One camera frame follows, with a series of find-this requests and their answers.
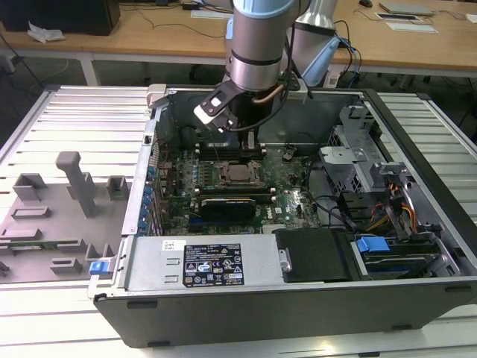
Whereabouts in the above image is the orange yellow wire bundle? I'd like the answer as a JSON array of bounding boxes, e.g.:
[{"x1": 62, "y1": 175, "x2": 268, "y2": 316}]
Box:
[{"x1": 367, "y1": 182, "x2": 417, "y2": 233}]

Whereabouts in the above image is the wooden desk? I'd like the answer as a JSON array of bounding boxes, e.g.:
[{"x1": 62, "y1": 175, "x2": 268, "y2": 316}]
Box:
[{"x1": 0, "y1": 0, "x2": 477, "y2": 80}]

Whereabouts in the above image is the silver power supply handle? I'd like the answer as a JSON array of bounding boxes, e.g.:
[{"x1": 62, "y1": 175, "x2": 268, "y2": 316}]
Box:
[{"x1": 278, "y1": 248, "x2": 293, "y2": 274}]

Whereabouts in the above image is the CPU socket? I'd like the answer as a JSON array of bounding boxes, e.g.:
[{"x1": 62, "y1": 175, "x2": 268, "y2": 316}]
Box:
[{"x1": 218, "y1": 160, "x2": 268, "y2": 188}]

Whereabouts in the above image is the grey parts rack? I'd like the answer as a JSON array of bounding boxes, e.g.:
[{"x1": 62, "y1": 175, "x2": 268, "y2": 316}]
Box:
[{"x1": 0, "y1": 151, "x2": 134, "y2": 283}]

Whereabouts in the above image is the black open PC case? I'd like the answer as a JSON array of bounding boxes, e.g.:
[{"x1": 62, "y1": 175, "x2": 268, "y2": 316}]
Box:
[{"x1": 87, "y1": 84, "x2": 477, "y2": 350}]

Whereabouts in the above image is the grey power supply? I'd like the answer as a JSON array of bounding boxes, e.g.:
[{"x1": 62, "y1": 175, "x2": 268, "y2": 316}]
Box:
[{"x1": 124, "y1": 234, "x2": 285, "y2": 292}]

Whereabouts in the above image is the hard disk in blue carrier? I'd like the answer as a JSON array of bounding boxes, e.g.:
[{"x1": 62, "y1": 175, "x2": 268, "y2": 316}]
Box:
[{"x1": 353, "y1": 233, "x2": 441, "y2": 280}]

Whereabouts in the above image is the black box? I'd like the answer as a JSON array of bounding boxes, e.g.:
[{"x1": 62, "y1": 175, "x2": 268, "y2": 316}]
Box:
[{"x1": 0, "y1": 0, "x2": 121, "y2": 37}]

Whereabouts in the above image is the metal disk bay frame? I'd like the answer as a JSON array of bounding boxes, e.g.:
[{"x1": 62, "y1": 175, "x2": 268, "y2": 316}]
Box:
[{"x1": 350, "y1": 162, "x2": 464, "y2": 280}]

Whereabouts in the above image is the pale blue teach pendant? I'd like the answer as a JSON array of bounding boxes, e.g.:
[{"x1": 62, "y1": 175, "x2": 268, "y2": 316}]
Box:
[{"x1": 300, "y1": 36, "x2": 341, "y2": 87}]

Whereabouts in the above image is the black flat drive cover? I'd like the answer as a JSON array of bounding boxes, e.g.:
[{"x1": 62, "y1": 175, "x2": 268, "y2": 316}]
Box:
[{"x1": 273, "y1": 227, "x2": 356, "y2": 283}]

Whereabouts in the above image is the grey laptop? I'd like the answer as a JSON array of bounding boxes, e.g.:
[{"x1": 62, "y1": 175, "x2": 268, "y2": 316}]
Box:
[{"x1": 379, "y1": 1, "x2": 436, "y2": 17}]

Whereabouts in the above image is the white flat device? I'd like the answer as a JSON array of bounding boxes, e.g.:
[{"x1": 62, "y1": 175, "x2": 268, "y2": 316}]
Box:
[{"x1": 385, "y1": 21, "x2": 440, "y2": 35}]

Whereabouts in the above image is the silver square CPU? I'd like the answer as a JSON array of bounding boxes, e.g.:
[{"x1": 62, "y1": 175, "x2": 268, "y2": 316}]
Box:
[{"x1": 227, "y1": 163, "x2": 255, "y2": 184}]

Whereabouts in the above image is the silver metal drive cage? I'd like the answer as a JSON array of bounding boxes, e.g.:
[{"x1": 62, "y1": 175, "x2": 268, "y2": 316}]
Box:
[{"x1": 330, "y1": 105, "x2": 385, "y2": 194}]

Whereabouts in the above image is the green motherboard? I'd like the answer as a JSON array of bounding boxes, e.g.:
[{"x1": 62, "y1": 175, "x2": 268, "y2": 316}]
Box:
[{"x1": 158, "y1": 143, "x2": 325, "y2": 236}]

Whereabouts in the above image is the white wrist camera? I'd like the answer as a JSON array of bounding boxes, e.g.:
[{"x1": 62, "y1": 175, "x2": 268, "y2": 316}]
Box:
[{"x1": 193, "y1": 87, "x2": 239, "y2": 134}]

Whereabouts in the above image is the white keyboard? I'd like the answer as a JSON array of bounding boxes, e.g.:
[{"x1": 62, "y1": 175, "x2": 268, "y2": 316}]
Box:
[{"x1": 190, "y1": 9, "x2": 233, "y2": 19}]

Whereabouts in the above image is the black graphics card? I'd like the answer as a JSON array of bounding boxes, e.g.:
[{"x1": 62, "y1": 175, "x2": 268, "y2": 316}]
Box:
[{"x1": 200, "y1": 197, "x2": 258, "y2": 227}]

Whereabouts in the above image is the grey metal bracket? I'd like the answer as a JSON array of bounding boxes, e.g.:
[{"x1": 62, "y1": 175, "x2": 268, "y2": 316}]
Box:
[{"x1": 318, "y1": 146, "x2": 369, "y2": 188}]

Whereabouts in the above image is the blue cable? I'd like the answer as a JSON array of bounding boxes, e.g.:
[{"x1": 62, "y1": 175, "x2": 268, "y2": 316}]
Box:
[{"x1": 336, "y1": 35, "x2": 363, "y2": 89}]

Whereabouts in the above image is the black round plastic part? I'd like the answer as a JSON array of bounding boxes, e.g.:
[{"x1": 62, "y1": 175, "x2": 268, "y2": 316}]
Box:
[{"x1": 180, "y1": 126, "x2": 203, "y2": 151}]

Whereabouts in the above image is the metal socket cover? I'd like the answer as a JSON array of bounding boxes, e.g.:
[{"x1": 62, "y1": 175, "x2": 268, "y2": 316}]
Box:
[{"x1": 219, "y1": 160, "x2": 267, "y2": 187}]

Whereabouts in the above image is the green RAM stick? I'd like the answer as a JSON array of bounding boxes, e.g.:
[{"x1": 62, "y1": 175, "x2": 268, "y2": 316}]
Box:
[{"x1": 9, "y1": 242, "x2": 60, "y2": 251}]

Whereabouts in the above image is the black camera cable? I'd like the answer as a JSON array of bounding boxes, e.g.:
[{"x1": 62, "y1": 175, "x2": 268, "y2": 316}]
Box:
[{"x1": 226, "y1": 22, "x2": 297, "y2": 134}]

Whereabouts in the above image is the crumpled white paper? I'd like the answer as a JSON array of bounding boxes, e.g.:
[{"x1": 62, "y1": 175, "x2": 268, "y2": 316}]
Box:
[{"x1": 26, "y1": 20, "x2": 67, "y2": 45}]

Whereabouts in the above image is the blue plastic case latch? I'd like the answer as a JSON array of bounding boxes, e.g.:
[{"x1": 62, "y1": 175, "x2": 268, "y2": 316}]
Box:
[{"x1": 89, "y1": 260, "x2": 115, "y2": 277}]

